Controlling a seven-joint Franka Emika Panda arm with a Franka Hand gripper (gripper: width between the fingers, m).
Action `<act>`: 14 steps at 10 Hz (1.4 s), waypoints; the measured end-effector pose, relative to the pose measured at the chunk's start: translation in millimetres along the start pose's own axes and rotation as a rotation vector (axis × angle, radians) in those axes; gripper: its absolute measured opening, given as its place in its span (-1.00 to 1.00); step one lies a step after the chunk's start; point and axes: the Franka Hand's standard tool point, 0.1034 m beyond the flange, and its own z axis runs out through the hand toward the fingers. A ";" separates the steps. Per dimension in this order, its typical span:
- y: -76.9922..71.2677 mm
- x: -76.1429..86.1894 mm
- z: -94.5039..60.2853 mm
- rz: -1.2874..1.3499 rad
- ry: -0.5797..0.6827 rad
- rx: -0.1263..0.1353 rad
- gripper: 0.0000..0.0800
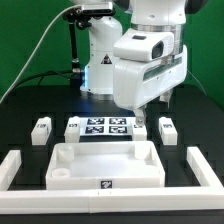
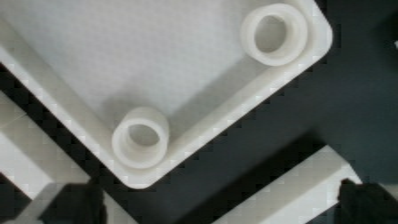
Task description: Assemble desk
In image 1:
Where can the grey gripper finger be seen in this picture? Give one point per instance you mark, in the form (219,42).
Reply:
(165,97)
(140,116)

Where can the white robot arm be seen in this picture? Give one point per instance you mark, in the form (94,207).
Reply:
(140,15)

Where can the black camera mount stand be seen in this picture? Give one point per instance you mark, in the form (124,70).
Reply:
(75,19)

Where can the white U-shaped frame fence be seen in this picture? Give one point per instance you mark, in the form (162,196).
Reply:
(206,196)

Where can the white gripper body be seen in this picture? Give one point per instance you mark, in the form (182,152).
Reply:
(137,83)

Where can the grey camera on stand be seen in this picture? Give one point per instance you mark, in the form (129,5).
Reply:
(97,9)

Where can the fiducial marker sheet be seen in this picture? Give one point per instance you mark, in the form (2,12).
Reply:
(106,126)

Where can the white desk top tray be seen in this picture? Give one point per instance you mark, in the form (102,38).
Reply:
(104,165)

